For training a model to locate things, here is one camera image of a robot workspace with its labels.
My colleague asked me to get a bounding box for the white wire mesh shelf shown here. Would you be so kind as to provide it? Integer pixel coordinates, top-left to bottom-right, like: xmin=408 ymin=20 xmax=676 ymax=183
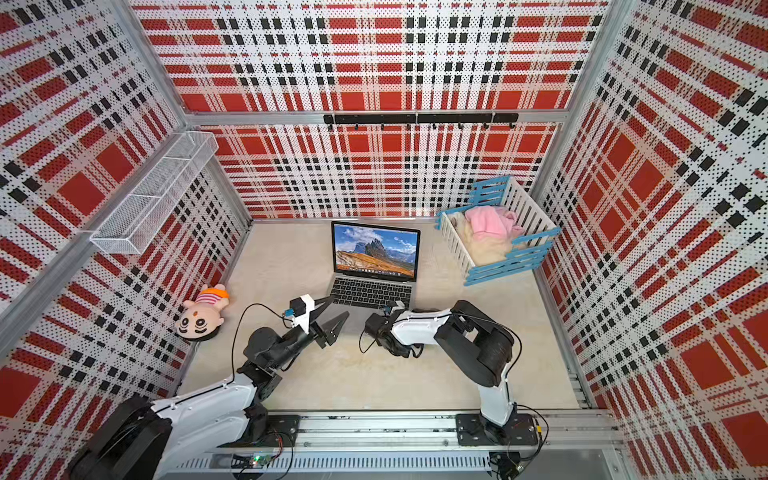
xmin=90 ymin=131 xmax=218 ymax=255

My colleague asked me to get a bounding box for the white blue slatted crate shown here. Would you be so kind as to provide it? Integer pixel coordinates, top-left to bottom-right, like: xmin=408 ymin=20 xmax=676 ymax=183
xmin=436 ymin=176 xmax=560 ymax=286

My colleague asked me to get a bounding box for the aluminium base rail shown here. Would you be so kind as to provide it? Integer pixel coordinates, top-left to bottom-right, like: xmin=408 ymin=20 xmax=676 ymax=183
xmin=154 ymin=408 xmax=635 ymax=479

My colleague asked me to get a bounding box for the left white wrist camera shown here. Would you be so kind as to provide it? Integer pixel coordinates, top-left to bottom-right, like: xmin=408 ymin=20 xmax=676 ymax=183
xmin=283 ymin=294 xmax=316 ymax=334

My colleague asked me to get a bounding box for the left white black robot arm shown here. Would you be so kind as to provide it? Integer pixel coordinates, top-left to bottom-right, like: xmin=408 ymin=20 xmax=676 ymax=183
xmin=66 ymin=311 xmax=349 ymax=479

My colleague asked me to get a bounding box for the orange plush doll toy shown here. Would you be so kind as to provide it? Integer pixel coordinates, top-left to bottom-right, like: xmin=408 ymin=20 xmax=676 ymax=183
xmin=174 ymin=283 xmax=230 ymax=342

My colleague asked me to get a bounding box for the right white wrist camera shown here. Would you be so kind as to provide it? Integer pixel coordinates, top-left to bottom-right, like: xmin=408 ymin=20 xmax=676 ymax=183
xmin=382 ymin=300 xmax=407 ymax=319

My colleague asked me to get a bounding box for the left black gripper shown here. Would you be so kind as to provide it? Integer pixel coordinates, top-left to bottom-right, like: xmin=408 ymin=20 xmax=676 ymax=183
xmin=270 ymin=294 xmax=348 ymax=370

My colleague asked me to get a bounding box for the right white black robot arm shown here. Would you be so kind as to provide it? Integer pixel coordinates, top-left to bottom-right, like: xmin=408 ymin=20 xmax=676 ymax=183
xmin=329 ymin=299 xmax=543 ymax=446

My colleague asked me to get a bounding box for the cream fluffy cloth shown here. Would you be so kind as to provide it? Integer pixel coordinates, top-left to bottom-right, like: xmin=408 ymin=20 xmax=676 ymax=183
xmin=448 ymin=212 xmax=515 ymax=266

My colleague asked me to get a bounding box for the pink cloth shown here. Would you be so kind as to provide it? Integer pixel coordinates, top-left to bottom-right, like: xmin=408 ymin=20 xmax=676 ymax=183
xmin=464 ymin=205 xmax=525 ymax=241

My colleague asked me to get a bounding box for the black wall hook rail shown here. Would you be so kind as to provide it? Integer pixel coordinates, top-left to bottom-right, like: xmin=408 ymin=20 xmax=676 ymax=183
xmin=323 ymin=113 xmax=520 ymax=128

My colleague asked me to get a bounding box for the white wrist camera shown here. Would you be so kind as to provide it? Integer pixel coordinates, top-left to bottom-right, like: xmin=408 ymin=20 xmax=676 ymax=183
xmin=283 ymin=294 xmax=316 ymax=334
xmin=382 ymin=300 xmax=407 ymax=319

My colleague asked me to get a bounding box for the silver open laptop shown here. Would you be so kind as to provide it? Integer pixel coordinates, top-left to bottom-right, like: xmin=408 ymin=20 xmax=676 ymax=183
xmin=330 ymin=221 xmax=421 ymax=312

